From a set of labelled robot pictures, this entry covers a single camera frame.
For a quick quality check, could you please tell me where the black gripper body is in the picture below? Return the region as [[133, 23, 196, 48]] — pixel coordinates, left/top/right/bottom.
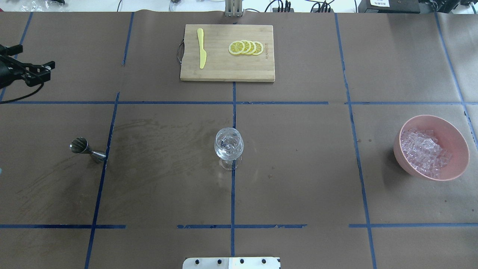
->
[[0, 56, 26, 88]]

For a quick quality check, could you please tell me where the steel double jigger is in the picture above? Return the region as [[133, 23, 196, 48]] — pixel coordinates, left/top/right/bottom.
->
[[69, 137, 106, 163]]

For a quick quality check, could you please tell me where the clear wine glass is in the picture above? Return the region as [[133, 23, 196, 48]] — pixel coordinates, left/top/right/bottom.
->
[[214, 127, 244, 171]]

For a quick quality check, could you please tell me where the clear ice cubes pile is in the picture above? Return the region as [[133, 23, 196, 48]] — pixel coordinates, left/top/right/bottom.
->
[[400, 128, 453, 179]]

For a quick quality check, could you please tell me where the yellow plastic knife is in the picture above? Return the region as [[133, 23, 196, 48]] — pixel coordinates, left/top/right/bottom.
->
[[197, 28, 207, 69]]

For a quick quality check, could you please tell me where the bamboo cutting board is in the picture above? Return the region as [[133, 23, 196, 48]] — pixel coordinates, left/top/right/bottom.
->
[[180, 24, 276, 83]]

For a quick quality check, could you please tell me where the front lemon slice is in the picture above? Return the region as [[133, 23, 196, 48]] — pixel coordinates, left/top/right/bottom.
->
[[228, 41, 246, 55]]

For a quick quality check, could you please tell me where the lemon slice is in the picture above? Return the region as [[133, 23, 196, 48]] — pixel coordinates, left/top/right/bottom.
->
[[246, 40, 257, 55], [241, 40, 251, 54], [228, 41, 246, 55], [252, 41, 264, 56]]

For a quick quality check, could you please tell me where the back lemon slice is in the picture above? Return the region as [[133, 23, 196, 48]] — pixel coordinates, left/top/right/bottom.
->
[[252, 41, 264, 56]]

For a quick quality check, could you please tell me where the black device box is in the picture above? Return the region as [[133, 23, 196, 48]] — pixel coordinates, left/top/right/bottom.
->
[[357, 0, 420, 14]]

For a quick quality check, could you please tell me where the pink bowl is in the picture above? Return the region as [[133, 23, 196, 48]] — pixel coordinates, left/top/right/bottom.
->
[[393, 115, 470, 182]]

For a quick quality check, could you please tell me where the aluminium frame post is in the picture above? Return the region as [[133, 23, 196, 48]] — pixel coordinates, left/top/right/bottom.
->
[[225, 0, 244, 18]]

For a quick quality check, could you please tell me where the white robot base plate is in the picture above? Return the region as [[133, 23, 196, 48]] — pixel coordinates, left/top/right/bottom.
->
[[182, 257, 281, 269]]

